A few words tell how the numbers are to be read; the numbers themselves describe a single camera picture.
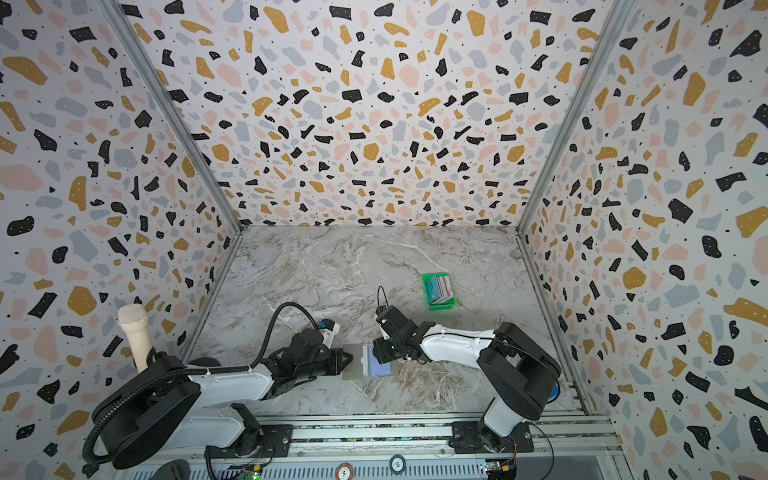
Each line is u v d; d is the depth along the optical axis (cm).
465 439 74
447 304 97
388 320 69
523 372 45
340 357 77
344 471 69
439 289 100
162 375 46
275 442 73
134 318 62
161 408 42
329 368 77
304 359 69
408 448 73
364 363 86
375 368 86
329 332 81
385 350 78
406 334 69
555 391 46
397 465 71
